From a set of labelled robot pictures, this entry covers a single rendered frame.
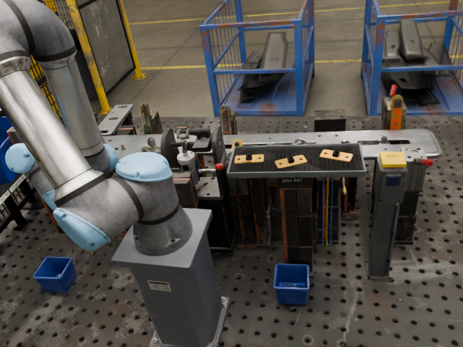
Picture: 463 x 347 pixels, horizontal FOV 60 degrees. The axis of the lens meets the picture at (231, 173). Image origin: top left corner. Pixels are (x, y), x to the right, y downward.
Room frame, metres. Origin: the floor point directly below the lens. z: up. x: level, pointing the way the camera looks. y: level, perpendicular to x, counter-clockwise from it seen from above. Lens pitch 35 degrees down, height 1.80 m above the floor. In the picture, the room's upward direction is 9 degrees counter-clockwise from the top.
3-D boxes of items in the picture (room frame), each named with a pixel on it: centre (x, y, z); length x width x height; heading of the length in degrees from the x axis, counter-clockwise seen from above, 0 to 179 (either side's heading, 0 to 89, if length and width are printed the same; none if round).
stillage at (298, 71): (3.70, -0.50, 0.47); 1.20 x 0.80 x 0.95; 161
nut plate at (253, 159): (0.96, -0.06, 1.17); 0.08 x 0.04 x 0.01; 79
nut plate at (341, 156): (0.91, -0.30, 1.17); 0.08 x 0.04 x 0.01; 56
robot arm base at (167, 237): (0.77, 0.20, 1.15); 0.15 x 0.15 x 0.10
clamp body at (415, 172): (1.01, -0.57, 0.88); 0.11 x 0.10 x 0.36; 166
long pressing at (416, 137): (1.31, -0.06, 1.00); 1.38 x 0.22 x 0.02; 76
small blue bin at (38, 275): (1.03, 0.68, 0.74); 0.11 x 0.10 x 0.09; 76
